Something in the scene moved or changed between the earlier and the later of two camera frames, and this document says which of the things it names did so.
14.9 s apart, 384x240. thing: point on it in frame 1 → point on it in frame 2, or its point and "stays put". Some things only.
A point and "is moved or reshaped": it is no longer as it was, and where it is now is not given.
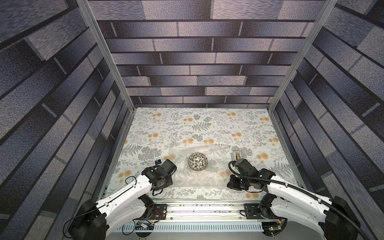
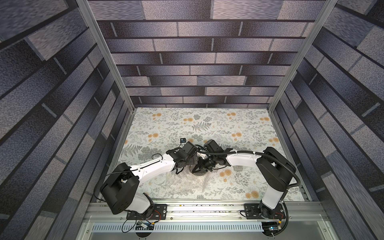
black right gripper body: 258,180 → 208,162
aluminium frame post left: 103,45 stays put
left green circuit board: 144,225 stays put
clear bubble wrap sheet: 199,165 is moved or reshaped
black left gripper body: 168,182 → 191,161
